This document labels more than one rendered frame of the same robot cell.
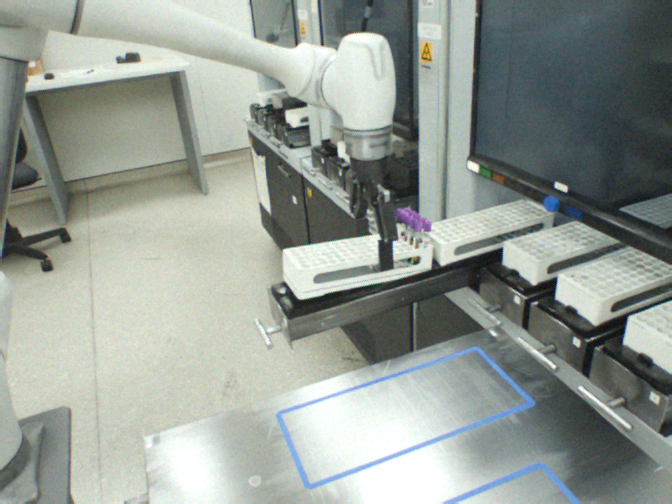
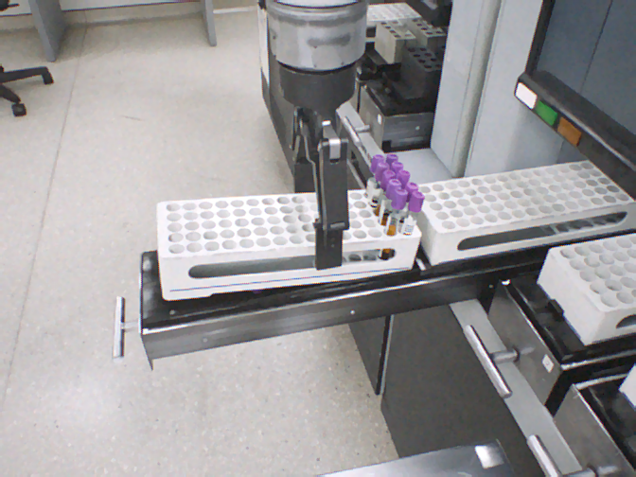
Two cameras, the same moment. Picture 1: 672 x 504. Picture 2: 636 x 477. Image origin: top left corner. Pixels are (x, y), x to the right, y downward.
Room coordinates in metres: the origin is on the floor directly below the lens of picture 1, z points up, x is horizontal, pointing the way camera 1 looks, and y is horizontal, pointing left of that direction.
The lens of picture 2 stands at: (0.50, -0.14, 1.27)
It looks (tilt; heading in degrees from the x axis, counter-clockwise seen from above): 41 degrees down; 7
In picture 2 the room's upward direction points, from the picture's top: straight up
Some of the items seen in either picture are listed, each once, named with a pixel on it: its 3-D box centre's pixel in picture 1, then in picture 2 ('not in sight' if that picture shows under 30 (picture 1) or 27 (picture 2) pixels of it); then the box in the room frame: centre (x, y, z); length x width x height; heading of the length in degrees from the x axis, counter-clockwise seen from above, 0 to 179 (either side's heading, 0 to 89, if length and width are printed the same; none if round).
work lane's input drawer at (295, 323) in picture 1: (417, 273); (391, 262); (1.03, -0.18, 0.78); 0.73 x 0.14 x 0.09; 111
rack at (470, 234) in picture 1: (486, 232); (523, 211); (1.09, -0.34, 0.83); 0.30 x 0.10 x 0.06; 111
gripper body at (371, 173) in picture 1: (370, 177); (317, 100); (0.99, -0.08, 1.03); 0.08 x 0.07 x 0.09; 21
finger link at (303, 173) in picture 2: (362, 234); (306, 187); (1.04, -0.06, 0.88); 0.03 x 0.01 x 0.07; 111
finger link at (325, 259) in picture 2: (385, 254); (328, 243); (0.94, -0.10, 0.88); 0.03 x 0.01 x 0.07; 111
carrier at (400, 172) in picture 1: (402, 173); (417, 74); (1.47, -0.21, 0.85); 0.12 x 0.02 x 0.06; 21
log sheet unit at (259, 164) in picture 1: (259, 180); (260, 40); (2.70, 0.36, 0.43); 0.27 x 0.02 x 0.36; 21
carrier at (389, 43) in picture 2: not in sight; (389, 44); (1.62, -0.15, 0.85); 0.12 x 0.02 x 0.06; 22
